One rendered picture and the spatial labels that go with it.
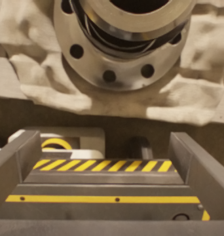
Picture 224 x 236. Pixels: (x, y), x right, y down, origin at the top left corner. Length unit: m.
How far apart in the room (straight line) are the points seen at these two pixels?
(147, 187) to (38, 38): 0.34
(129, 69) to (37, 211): 0.31
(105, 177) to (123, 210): 0.07
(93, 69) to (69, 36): 0.08
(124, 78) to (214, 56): 0.19
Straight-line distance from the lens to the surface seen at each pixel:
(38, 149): 0.17
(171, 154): 0.17
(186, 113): 0.43
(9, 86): 0.48
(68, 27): 0.37
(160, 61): 0.37
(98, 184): 0.30
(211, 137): 0.71
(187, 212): 0.36
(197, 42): 0.43
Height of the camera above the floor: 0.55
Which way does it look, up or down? 73 degrees down
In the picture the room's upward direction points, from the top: 178 degrees clockwise
